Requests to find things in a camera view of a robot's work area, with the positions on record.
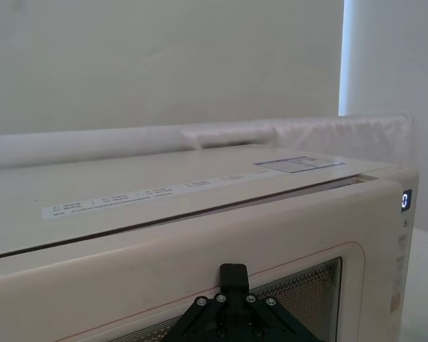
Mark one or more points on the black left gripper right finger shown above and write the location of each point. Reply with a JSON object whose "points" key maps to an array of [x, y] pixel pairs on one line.
{"points": [[241, 281]]}

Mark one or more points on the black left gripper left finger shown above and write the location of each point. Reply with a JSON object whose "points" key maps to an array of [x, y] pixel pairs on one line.
{"points": [[227, 281]]}

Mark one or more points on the cream microwave oven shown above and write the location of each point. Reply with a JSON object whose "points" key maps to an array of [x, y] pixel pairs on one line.
{"points": [[164, 199]]}

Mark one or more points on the oven control panel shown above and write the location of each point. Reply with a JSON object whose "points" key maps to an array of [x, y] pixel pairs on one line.
{"points": [[401, 249]]}

